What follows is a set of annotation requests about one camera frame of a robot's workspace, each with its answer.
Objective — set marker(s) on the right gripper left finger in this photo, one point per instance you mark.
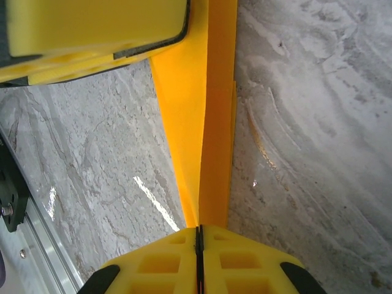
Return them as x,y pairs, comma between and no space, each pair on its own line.
165,266

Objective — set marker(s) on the aluminium mounting rail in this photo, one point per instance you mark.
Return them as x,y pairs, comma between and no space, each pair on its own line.
46,260

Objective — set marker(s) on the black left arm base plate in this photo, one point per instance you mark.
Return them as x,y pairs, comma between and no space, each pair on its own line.
12,190

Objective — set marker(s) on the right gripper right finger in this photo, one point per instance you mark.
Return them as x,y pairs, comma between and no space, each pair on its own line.
242,266

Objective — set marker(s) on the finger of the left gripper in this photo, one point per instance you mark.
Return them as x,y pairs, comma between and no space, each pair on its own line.
76,69
98,24

